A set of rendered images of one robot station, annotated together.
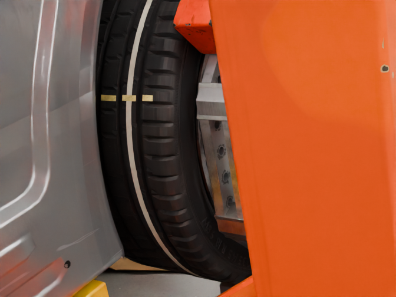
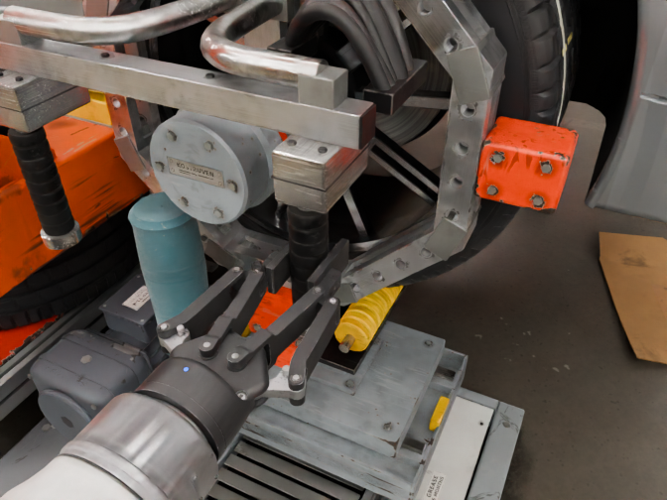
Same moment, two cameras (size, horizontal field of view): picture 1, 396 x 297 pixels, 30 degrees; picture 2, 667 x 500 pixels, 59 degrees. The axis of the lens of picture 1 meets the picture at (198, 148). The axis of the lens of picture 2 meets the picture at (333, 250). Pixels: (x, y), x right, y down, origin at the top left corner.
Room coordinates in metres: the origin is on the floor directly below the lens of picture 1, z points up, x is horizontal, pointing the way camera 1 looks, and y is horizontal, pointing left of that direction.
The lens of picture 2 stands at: (1.19, -0.91, 1.17)
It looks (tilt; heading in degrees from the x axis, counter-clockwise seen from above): 38 degrees down; 79
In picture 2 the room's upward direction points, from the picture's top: straight up
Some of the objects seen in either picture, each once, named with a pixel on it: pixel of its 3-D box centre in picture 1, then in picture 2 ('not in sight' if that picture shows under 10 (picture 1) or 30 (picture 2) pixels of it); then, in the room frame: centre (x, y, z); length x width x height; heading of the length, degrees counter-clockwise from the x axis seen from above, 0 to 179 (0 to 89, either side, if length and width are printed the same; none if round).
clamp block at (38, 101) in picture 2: not in sight; (38, 90); (1.00, -0.26, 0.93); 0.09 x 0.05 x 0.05; 53
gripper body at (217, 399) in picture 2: not in sight; (209, 384); (1.16, -0.61, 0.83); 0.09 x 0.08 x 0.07; 53
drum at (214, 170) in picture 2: not in sight; (247, 136); (1.22, -0.25, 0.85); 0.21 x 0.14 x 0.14; 53
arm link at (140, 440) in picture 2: not in sight; (144, 464); (1.11, -0.67, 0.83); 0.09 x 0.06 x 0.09; 143
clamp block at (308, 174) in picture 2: not in sight; (323, 158); (1.27, -0.46, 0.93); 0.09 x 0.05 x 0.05; 53
